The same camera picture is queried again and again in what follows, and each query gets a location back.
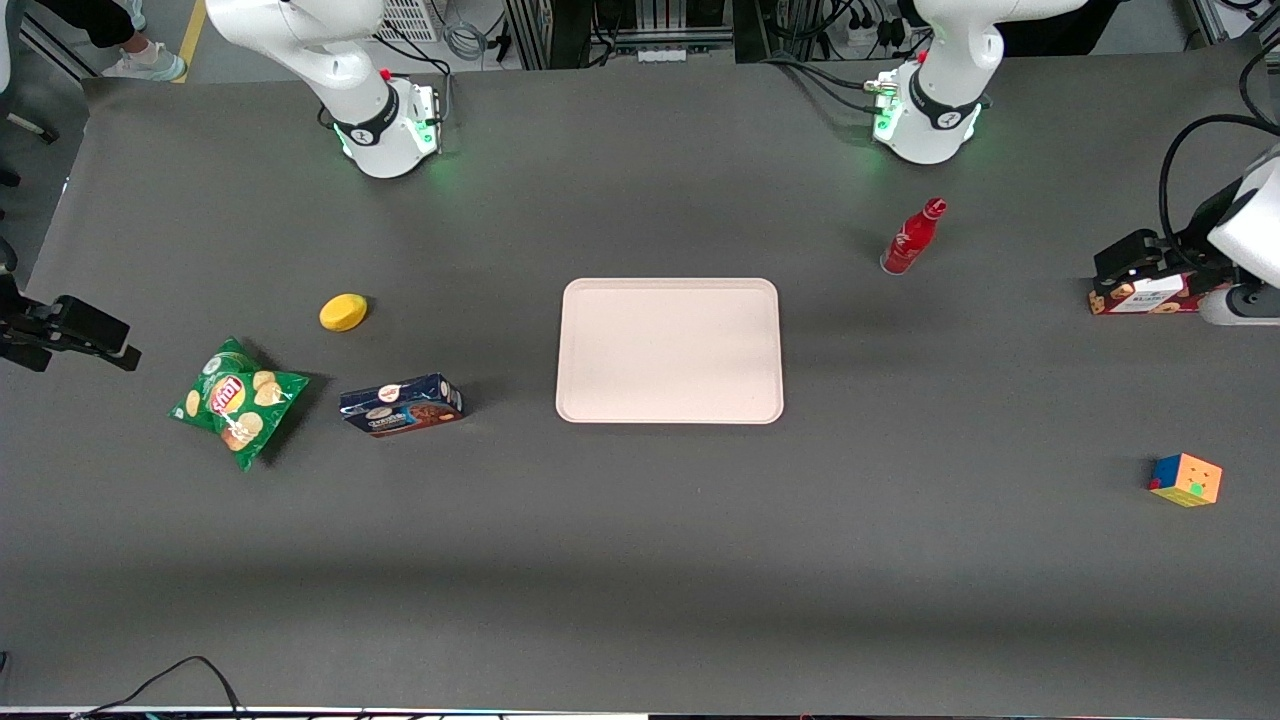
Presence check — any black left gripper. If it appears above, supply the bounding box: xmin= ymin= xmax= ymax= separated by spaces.
xmin=1094 ymin=185 xmax=1246 ymax=292

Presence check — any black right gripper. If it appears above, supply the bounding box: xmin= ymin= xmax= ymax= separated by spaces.
xmin=0 ymin=268 xmax=142 ymax=374

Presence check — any red tartan cookie box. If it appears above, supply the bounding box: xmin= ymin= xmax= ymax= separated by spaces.
xmin=1088 ymin=272 xmax=1233 ymax=317

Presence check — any dark blue cookie box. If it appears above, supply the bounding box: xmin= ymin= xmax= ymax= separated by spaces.
xmin=339 ymin=373 xmax=465 ymax=439

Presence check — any white perforated box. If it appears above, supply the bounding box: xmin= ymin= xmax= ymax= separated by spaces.
xmin=375 ymin=0 xmax=442 ymax=44

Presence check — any cream plastic tray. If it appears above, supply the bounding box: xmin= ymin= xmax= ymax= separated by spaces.
xmin=555 ymin=277 xmax=785 ymax=426

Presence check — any green chips bag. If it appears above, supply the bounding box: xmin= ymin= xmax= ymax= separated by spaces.
xmin=168 ymin=337 xmax=312 ymax=471

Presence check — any red soda bottle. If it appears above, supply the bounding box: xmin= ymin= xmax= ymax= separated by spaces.
xmin=880 ymin=197 xmax=948 ymax=276

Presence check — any multicoloured puzzle cube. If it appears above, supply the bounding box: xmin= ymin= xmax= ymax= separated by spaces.
xmin=1148 ymin=452 xmax=1223 ymax=509

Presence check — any yellow lemon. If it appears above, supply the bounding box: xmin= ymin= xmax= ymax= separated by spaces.
xmin=319 ymin=293 xmax=369 ymax=333

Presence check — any white sneaker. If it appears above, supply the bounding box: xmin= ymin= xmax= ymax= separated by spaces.
xmin=100 ymin=40 xmax=188 ymax=84

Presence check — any person's black trouser leg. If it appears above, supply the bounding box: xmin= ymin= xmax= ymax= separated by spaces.
xmin=35 ymin=0 xmax=136 ymax=49

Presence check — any aluminium equipment rack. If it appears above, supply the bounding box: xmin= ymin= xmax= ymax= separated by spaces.
xmin=503 ymin=0 xmax=739 ymax=71

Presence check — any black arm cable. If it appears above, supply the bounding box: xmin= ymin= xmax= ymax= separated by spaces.
xmin=1158 ymin=113 xmax=1280 ymax=256

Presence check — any black looped cable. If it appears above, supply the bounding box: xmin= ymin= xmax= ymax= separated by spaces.
xmin=75 ymin=655 xmax=246 ymax=720

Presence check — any black base cable bundle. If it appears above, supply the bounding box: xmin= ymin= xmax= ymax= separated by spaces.
xmin=760 ymin=52 xmax=886 ymax=117

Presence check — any grey coiled cable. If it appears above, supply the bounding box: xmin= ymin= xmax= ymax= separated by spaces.
xmin=442 ymin=18 xmax=493 ymax=63

